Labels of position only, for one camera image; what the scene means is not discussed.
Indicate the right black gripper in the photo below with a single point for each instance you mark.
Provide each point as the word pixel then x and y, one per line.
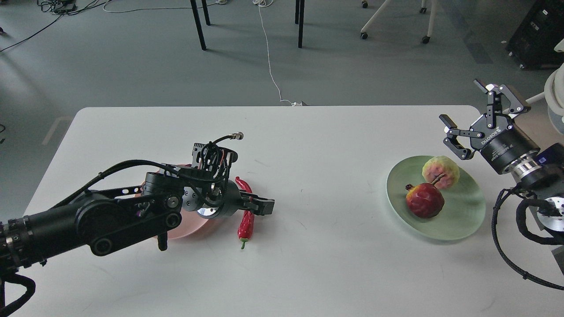
pixel 494 135

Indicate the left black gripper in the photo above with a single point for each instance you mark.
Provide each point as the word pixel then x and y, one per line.
pixel 225 201

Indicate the pink plate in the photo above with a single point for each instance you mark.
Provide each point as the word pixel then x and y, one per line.
pixel 191 221

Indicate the black equipment case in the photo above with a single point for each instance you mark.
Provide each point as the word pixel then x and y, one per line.
pixel 533 43

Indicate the light green plate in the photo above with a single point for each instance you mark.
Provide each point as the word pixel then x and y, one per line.
pixel 463 212

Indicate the red pomegranate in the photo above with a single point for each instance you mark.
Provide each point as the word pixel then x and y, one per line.
pixel 424 200

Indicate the red chili pepper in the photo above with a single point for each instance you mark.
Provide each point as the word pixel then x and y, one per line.
pixel 246 226

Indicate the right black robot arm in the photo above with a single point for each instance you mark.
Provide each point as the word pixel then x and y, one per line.
pixel 539 215

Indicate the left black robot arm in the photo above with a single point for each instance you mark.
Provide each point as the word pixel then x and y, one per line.
pixel 112 219

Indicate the white office chair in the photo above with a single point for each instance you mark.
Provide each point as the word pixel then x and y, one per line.
pixel 553 94

